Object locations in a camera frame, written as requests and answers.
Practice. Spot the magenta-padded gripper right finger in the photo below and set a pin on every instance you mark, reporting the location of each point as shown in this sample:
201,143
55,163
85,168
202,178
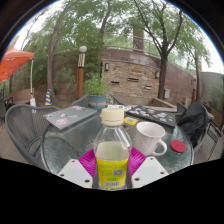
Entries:
150,170

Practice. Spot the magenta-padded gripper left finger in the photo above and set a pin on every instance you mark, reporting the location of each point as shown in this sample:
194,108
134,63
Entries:
75,171

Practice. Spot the clear bottle with yellow label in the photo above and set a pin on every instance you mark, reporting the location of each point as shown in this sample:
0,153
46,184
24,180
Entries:
112,156

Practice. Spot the white mug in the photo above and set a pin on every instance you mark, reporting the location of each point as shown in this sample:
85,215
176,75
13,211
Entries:
148,138

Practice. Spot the flat round red coaster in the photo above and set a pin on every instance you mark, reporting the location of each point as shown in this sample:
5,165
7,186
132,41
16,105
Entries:
178,146

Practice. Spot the yellow card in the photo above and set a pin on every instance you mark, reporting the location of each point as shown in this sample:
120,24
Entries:
130,121

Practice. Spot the grey laptop with stickers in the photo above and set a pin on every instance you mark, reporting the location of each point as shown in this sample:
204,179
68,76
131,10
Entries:
68,117

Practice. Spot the black laptop with stickers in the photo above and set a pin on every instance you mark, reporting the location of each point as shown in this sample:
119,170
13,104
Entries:
153,115

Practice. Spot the grey wicker chair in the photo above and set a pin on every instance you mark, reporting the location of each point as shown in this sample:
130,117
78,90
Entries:
205,136
81,100
23,123

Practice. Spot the black bag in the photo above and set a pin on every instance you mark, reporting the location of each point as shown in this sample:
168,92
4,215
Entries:
193,120

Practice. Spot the white printed booklet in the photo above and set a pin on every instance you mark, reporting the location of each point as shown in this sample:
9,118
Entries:
126,107

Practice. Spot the dark metal chair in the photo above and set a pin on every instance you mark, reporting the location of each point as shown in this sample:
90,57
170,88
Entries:
215,133

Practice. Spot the yellow and blue striped cone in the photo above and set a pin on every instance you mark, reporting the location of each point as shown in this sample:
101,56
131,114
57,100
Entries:
48,98

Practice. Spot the green plant in teal pot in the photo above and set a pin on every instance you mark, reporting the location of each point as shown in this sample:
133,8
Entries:
97,90

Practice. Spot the wooden bench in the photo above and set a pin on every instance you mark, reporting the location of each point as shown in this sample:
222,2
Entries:
20,96

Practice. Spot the orange patio umbrella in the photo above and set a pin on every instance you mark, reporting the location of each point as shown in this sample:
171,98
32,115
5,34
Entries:
15,61

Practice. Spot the grey wall box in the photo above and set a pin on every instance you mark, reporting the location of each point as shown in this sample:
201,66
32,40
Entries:
167,93

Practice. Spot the wooden lamp post, white globe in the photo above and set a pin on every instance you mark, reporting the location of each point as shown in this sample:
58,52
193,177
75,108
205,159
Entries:
80,76

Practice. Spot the black wall lamp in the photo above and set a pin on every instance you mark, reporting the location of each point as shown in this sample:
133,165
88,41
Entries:
157,74
107,66

